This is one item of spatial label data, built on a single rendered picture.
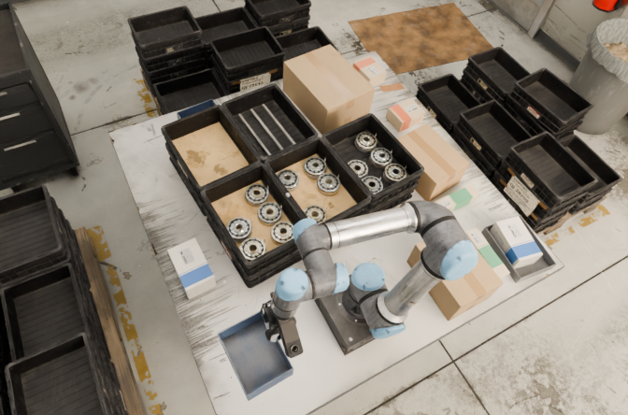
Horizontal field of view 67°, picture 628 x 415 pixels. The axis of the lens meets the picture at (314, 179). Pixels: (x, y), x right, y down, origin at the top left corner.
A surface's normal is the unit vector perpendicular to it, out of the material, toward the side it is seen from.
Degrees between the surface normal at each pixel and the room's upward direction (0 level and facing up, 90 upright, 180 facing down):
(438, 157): 0
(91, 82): 0
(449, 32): 1
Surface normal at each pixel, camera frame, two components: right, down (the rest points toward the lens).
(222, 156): 0.08, -0.58
